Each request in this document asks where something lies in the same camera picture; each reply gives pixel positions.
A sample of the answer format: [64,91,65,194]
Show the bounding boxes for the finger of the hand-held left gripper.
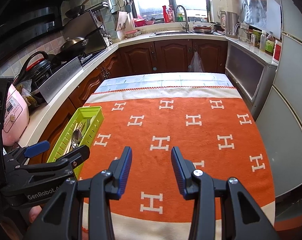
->
[6,145,91,180]
[3,141,51,165]

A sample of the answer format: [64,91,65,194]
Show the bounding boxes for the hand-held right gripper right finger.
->
[171,146,279,240]

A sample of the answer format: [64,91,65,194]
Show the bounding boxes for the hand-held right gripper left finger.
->
[26,146,133,240]

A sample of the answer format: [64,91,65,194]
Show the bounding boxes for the large steel spoon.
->
[71,129,83,150]

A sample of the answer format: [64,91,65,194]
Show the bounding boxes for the green plastic utensil tray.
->
[46,106,104,178]

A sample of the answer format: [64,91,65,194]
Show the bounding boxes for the person's left hand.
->
[28,205,45,224]

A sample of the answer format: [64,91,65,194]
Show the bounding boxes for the orange printed blanket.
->
[80,86,276,240]

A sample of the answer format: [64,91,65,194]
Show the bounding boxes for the pink rice cooker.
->
[1,84,30,146]

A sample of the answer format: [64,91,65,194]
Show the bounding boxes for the plastic bag of yellow food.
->
[15,82,40,107]

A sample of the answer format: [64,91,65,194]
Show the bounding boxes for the beige kitchen countertop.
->
[17,29,279,147]

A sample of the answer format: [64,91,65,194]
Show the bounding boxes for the steel splash guard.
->
[37,57,83,103]

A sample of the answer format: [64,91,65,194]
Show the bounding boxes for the black pressure cooker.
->
[16,51,53,85]

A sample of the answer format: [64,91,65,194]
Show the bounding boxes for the pale blue tablecloth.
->
[97,72,232,93]

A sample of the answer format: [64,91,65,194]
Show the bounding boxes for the white plastic bag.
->
[188,52,205,72]

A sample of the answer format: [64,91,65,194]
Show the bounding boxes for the black stove splash panel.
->
[63,6,109,53]

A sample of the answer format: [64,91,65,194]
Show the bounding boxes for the grey metal cabinet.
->
[224,40,279,120]

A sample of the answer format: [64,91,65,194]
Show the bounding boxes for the black range hood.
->
[0,0,91,63]

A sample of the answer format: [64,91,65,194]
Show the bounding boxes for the silver refrigerator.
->
[254,0,302,220]

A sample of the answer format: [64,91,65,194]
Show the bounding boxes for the steel sink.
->
[150,30,191,37]

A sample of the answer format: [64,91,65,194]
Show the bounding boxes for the wooden cutting board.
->
[115,10,131,32]

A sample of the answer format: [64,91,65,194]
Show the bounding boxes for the hanging black wok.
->
[65,4,88,18]

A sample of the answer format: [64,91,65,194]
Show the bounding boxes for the glass pitcher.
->
[238,22,251,42]

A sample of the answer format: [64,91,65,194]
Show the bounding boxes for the chrome faucet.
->
[175,5,190,32]

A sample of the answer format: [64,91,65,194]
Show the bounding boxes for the red white tub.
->
[273,40,282,63]

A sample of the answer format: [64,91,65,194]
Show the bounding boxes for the green label bottle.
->
[265,35,276,55]

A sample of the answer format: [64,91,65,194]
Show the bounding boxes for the white plastic bottle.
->
[259,30,267,50]

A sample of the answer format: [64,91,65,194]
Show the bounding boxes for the steel electric kettle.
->
[219,11,239,37]

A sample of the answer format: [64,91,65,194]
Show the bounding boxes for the clear plastic sheet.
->
[241,0,284,38]

